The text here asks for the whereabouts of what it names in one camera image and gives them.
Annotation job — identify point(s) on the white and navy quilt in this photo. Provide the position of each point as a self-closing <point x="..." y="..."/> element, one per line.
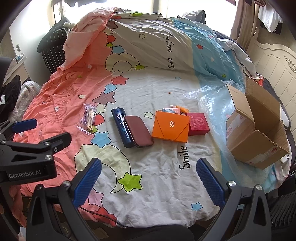
<point x="235" y="53"/>

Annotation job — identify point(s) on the cream bed headboard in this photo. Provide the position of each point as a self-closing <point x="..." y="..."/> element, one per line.
<point x="275" y="55"/>

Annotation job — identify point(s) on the hanging white garment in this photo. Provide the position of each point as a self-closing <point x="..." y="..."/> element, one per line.
<point x="269" y="16"/>

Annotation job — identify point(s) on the red square box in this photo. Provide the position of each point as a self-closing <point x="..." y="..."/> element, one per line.
<point x="198" y="124"/>

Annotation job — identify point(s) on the pack of cotton swabs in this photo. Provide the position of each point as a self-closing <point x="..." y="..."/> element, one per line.
<point x="89" y="117"/>

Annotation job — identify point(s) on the beige curtain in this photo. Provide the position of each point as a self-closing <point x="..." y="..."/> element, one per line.
<point x="242" y="20"/>

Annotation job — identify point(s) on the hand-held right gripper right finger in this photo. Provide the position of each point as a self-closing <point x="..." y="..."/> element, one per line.
<point x="210" y="183"/>

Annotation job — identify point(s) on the brown cardboard box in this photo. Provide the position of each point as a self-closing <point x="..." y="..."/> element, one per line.
<point x="245" y="129"/>

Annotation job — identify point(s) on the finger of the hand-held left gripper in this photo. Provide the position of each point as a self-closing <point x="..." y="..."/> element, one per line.
<point x="24" y="125"/>
<point x="57" y="140"/>

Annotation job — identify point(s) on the crumpled clear plastic wrap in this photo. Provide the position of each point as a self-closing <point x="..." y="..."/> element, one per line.
<point x="27" y="92"/>

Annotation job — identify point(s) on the black striped cloth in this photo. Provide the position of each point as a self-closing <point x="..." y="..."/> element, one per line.
<point x="53" y="46"/>

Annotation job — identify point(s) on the brown glasses case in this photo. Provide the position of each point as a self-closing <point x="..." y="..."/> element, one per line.
<point x="138" y="131"/>

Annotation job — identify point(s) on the clear plastic bag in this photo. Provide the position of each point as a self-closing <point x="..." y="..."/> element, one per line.
<point x="208" y="102"/>

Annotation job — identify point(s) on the light wooden cabinet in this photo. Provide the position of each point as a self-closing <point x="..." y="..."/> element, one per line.
<point x="19" y="69"/>

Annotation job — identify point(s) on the pink tube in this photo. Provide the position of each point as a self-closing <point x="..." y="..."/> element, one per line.
<point x="174" y="108"/>

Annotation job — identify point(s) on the dark blue shampoo bottle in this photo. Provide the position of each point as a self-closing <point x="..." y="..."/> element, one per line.
<point x="121" y="126"/>

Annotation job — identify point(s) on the black air cooler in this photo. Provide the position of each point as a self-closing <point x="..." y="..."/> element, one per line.
<point x="283" y="208"/>

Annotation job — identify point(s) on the orange bottle with white cap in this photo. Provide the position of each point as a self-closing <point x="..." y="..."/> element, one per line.
<point x="183" y="110"/>

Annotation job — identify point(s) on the orange paper box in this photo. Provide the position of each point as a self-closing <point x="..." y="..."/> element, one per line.
<point x="170" y="127"/>

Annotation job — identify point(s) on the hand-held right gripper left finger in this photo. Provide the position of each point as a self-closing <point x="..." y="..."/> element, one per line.
<point x="89" y="183"/>

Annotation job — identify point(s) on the dark grey garment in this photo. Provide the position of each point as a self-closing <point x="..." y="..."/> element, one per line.
<point x="197" y="17"/>

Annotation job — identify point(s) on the cartoon star printed duvet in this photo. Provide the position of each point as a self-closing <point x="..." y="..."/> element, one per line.
<point x="148" y="92"/>

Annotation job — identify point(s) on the bright window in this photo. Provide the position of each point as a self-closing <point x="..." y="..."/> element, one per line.
<point x="185" y="7"/>

